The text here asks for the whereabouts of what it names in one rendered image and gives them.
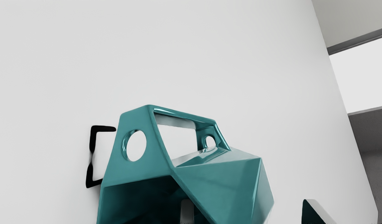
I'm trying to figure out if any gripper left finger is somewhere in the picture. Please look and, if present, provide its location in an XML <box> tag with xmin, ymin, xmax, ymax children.
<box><xmin>180</xmin><ymin>199</ymin><xmax>195</xmax><ymax>224</ymax></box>

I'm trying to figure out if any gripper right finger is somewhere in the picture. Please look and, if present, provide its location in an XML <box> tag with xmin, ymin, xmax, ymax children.
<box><xmin>302</xmin><ymin>199</ymin><xmax>336</xmax><ymax>224</ymax></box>

